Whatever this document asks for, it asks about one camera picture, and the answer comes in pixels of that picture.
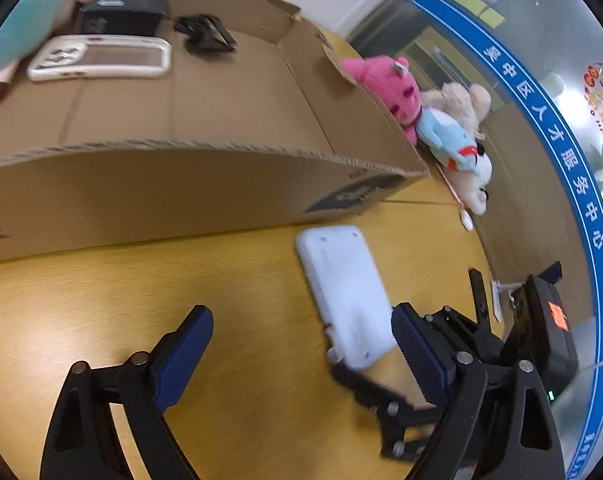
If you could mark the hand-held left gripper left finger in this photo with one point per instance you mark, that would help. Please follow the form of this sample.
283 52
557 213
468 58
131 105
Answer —
181 355

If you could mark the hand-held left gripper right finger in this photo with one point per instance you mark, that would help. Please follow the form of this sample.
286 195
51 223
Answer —
421 355

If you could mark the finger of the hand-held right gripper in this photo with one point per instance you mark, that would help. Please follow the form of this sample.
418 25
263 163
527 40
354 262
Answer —
469 335
396 420

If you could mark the white power bank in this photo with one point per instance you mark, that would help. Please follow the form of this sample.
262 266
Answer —
341 280

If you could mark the large cardboard box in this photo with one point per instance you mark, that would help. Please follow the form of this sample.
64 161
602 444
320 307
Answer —
131 200

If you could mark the wooden desktop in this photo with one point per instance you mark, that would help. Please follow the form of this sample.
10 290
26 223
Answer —
256 310

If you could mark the white paper tag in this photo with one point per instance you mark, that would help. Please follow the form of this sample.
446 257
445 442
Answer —
496 300

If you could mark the small white oval object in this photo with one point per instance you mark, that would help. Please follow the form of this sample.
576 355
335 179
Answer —
467 220

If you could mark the white dog plush blue shirt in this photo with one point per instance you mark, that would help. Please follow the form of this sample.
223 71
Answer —
446 140

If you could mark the beige plush toy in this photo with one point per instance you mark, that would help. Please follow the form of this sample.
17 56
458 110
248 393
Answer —
461 102

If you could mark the hot pink plush toy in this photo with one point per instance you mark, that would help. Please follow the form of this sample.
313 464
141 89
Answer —
386 85

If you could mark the white handheld game console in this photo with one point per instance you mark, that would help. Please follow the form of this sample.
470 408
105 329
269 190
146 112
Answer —
101 57

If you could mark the black eyeglasses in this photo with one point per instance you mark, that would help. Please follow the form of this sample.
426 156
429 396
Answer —
206 35

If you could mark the black rectangular box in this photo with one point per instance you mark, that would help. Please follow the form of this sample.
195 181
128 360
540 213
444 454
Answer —
121 10

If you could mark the pink pig plush toy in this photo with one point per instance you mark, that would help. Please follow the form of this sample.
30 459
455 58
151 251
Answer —
26 15

